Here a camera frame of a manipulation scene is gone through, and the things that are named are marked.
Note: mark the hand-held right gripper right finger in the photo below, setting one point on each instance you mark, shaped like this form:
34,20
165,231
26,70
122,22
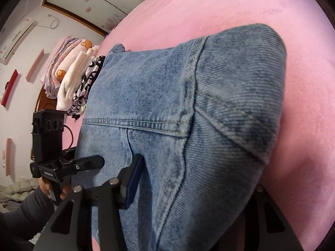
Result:
286,240

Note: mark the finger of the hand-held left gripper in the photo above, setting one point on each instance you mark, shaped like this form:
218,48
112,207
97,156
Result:
89,162

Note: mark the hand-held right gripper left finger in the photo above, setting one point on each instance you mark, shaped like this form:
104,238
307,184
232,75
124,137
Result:
130,185

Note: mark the blue denim jacket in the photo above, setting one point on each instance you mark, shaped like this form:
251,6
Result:
183,109

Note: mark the person's left forearm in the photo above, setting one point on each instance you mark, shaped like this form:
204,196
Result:
23,214

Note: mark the person's left hand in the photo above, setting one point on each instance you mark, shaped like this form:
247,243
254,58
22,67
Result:
65,194

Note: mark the wooden headboard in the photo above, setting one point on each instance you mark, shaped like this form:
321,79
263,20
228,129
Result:
44,102

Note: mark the white folded sweater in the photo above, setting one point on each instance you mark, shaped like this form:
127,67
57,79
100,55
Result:
69,86

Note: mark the grey white crumpled cloth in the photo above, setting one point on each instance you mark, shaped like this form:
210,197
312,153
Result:
15,188

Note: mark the black white patterned cloth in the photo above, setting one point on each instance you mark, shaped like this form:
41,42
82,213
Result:
89,81

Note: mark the stack of pink bear quilts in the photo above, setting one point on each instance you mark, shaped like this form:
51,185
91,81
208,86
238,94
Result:
52,65

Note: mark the white air conditioner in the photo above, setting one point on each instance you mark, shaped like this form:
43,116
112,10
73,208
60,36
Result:
15,41

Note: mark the floral sliding door wardrobe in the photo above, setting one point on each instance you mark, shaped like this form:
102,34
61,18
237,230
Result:
91,0

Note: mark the pink wall shelf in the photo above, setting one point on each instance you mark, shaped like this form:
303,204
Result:
34,65
8,157

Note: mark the red wall shelf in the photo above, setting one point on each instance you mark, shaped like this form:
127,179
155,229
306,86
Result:
11,86

